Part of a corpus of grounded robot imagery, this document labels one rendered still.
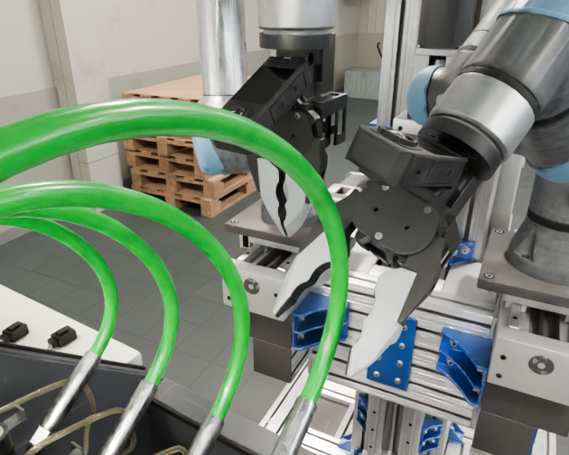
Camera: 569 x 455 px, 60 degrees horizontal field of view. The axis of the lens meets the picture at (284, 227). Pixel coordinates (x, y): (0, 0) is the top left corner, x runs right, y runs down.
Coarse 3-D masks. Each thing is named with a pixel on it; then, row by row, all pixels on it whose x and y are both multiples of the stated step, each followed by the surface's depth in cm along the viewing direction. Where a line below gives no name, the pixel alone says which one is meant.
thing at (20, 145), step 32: (0, 128) 14; (32, 128) 14; (64, 128) 15; (96, 128) 16; (128, 128) 17; (160, 128) 18; (192, 128) 19; (224, 128) 21; (256, 128) 23; (0, 160) 13; (32, 160) 14; (288, 160) 26; (320, 192) 31; (320, 352) 39; (320, 384) 38
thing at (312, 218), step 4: (264, 204) 104; (264, 208) 102; (312, 208) 99; (264, 212) 102; (268, 212) 101; (312, 212) 99; (316, 212) 99; (264, 216) 102; (268, 216) 101; (308, 216) 98; (312, 216) 99; (316, 216) 99; (268, 220) 101; (272, 220) 100; (304, 220) 99; (308, 220) 99; (312, 220) 99; (316, 220) 100; (304, 224) 99; (308, 224) 99; (312, 224) 99
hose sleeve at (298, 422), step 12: (300, 396) 38; (300, 408) 38; (312, 408) 38; (288, 420) 37; (300, 420) 37; (312, 420) 38; (288, 432) 37; (300, 432) 37; (276, 444) 37; (288, 444) 36; (300, 444) 37
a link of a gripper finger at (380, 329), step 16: (400, 272) 37; (384, 288) 37; (400, 288) 37; (384, 304) 37; (400, 304) 36; (368, 320) 37; (384, 320) 37; (368, 336) 37; (384, 336) 36; (352, 352) 37; (368, 352) 37; (352, 368) 37
